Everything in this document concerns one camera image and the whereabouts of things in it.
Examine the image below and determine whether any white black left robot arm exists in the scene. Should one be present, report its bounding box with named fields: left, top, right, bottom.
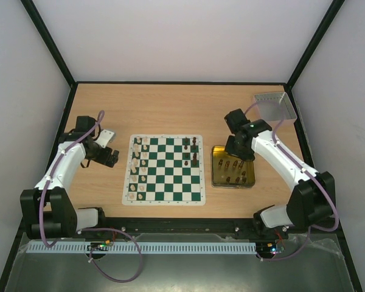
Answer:
left=20, top=111, right=119, bottom=247

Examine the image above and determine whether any silver pink tin lid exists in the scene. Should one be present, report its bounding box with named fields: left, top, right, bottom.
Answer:
left=253, top=92, right=297, bottom=125

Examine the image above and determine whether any light blue slotted cable duct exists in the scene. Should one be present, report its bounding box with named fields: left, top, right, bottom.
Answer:
left=26, top=242, right=256, bottom=255

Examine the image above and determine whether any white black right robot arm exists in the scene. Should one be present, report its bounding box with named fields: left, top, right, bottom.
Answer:
left=224, top=109, right=339, bottom=238

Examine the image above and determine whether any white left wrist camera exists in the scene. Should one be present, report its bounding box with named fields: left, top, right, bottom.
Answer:
left=95, top=130, right=116, bottom=148

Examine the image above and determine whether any gold square tin box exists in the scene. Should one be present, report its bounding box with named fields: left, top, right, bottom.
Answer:
left=211, top=145, right=256, bottom=189

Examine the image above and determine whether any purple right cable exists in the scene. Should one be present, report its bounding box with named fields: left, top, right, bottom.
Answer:
left=243, top=102, right=340, bottom=262

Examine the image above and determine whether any brown chess piece second row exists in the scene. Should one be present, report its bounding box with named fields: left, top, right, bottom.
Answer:
left=191, top=153, right=198, bottom=167

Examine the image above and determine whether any black aluminium front rail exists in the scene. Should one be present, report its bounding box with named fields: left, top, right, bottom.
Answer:
left=78, top=217, right=341, bottom=241

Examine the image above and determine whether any green white chess board mat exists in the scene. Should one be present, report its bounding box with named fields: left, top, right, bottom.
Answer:
left=122, top=134, right=206, bottom=206

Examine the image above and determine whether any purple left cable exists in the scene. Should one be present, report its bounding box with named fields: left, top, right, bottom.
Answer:
left=39, top=109, right=144, bottom=282

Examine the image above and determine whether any purple cable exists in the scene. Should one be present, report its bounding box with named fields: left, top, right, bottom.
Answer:
left=243, top=102, right=340, bottom=262
left=39, top=109, right=144, bottom=282

